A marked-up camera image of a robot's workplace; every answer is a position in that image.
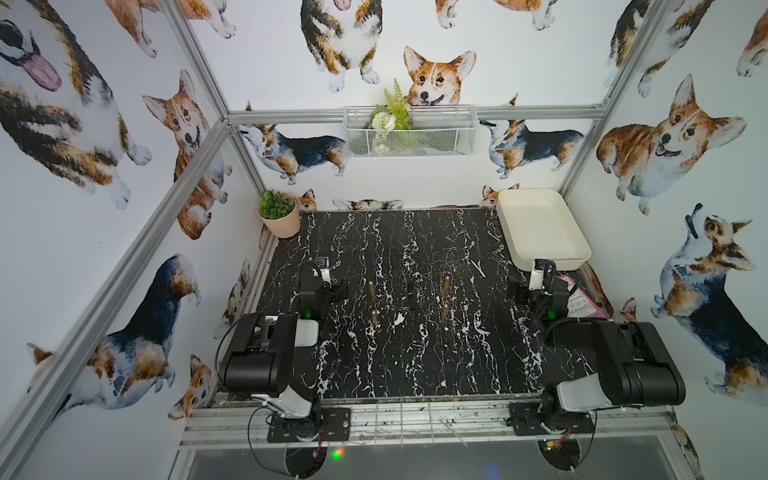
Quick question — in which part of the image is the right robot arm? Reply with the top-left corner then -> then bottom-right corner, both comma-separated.
509,259 -> 686,426

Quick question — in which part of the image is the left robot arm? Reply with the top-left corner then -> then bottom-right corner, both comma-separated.
216,257 -> 348,426

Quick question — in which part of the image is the pink printed card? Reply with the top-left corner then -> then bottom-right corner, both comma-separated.
560,275 -> 607,319

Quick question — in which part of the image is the cream rectangular tray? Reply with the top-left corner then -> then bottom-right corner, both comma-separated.
496,189 -> 592,272

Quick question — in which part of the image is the potted green plant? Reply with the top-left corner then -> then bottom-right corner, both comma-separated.
258,190 -> 300,239

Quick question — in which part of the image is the fern and white flower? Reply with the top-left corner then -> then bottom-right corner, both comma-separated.
366,80 -> 416,155

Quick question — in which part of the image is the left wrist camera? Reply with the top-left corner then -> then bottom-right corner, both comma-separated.
313,256 -> 331,284

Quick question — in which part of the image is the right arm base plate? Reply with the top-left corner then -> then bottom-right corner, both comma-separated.
506,402 -> 595,437

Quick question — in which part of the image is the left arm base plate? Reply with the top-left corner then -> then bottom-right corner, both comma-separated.
267,408 -> 352,443

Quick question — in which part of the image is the aluminium front rail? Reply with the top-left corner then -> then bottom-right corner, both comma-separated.
178,401 -> 679,451

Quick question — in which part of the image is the white wire basket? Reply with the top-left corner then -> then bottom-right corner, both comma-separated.
343,106 -> 479,159

